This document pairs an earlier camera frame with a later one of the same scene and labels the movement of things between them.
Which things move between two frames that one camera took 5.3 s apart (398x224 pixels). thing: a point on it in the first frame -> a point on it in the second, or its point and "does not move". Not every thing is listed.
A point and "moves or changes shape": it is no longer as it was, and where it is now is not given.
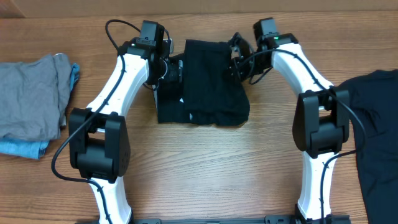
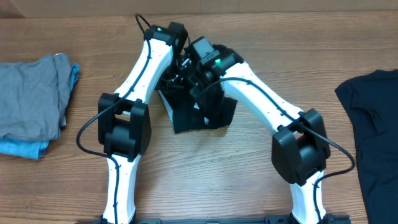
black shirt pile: x=373 y=97 does not move
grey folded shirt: x=33 y=97 does not move
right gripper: x=236 y=59 -> x=216 y=109
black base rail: x=268 y=219 does not move
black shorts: x=210 y=93 moves or changes shape
